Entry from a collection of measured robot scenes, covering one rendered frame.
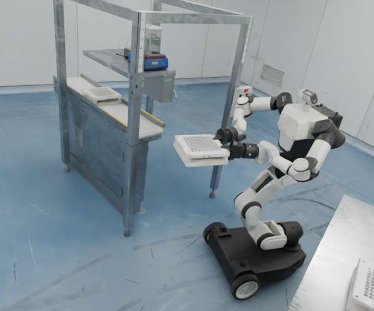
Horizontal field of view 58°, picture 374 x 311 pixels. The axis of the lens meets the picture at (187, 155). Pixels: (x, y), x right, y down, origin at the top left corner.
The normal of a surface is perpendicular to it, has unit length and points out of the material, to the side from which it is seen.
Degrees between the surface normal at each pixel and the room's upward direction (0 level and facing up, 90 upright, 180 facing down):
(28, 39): 90
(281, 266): 0
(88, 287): 0
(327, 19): 90
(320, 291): 0
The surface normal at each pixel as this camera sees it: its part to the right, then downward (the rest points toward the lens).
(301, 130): -0.44, 0.30
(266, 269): 0.13, -0.87
